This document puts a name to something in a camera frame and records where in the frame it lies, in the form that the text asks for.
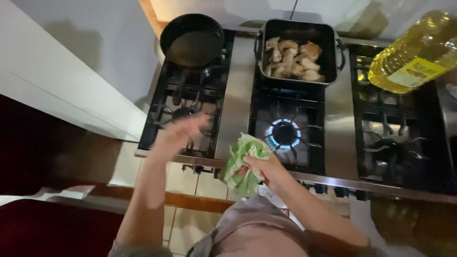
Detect person's grey shirt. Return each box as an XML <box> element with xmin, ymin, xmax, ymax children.
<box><xmin>108</xmin><ymin>194</ymin><xmax>386</xmax><ymax>257</ymax></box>

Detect black rectangular roasting pan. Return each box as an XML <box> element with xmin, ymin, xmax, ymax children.
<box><xmin>254</xmin><ymin>19</ymin><xmax>347</xmax><ymax>86</ymax></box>

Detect cooked chicken pieces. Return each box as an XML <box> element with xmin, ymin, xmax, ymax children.
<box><xmin>263</xmin><ymin>36</ymin><xmax>326</xmax><ymax>83</ymax></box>

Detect lit gas burner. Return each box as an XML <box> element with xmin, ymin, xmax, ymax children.
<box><xmin>265</xmin><ymin>119</ymin><xmax>303</xmax><ymax>150</ymax></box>

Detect white counter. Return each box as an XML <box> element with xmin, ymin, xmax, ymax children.
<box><xmin>0</xmin><ymin>0</ymin><xmax>148</xmax><ymax>142</ymax></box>

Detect black frying pan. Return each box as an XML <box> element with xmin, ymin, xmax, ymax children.
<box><xmin>159</xmin><ymin>14</ymin><xmax>225</xmax><ymax>106</ymax></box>

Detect black cast iron grate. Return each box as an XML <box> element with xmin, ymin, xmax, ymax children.
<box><xmin>248</xmin><ymin>68</ymin><xmax>326</xmax><ymax>176</ymax></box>
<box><xmin>349</xmin><ymin>45</ymin><xmax>455</xmax><ymax>193</ymax></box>
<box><xmin>138</xmin><ymin>30</ymin><xmax>236</xmax><ymax>160</ymax></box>

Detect person's left hand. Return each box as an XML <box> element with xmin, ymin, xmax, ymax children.
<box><xmin>156</xmin><ymin>114</ymin><xmax>211</xmax><ymax>155</ymax></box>

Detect yellow cooking oil bottle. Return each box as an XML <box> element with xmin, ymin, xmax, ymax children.
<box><xmin>368</xmin><ymin>10</ymin><xmax>457</xmax><ymax>95</ymax></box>

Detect person's right hand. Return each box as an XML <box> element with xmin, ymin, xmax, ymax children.
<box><xmin>243</xmin><ymin>153</ymin><xmax>290</xmax><ymax>190</ymax></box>

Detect stainless steel gas stove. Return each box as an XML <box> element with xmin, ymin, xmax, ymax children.
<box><xmin>134</xmin><ymin>21</ymin><xmax>457</xmax><ymax>205</ymax></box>

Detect green and white cloth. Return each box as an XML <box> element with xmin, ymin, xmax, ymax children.
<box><xmin>219</xmin><ymin>133</ymin><xmax>273</xmax><ymax>198</ymax></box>

